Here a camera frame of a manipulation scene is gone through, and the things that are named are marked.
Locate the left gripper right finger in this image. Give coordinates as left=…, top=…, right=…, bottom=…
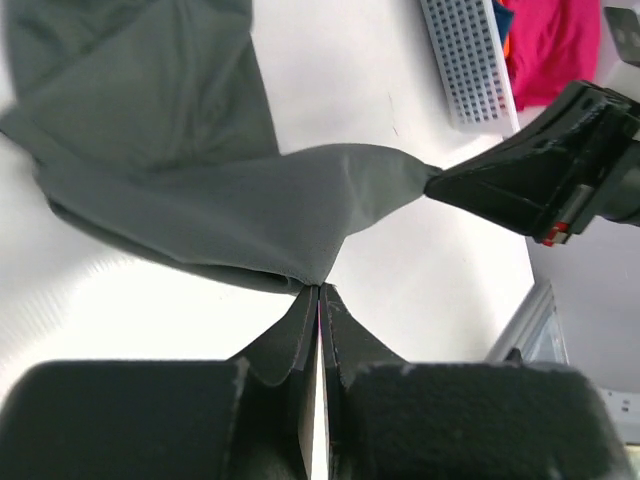
left=319, top=284, right=633, bottom=479

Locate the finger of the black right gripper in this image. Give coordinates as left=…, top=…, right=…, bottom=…
left=424, top=82, right=608, bottom=234

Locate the white plastic laundry basket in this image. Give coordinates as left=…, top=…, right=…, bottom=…
left=421, top=0, right=520, bottom=137

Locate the orange t shirt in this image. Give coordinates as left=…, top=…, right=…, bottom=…
left=502, top=36, right=511, bottom=58

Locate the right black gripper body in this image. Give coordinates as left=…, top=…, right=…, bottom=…
left=534, top=82, right=639, bottom=245

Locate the pink t shirt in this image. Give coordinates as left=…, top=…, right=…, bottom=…
left=504, top=0, right=601, bottom=111

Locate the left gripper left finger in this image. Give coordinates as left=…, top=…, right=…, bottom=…
left=1, top=287, right=319, bottom=479

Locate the blue t shirt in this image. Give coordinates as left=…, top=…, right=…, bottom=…
left=492, top=0, right=514, bottom=44

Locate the grey t shirt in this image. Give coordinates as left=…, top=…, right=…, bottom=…
left=1, top=1, right=439, bottom=293

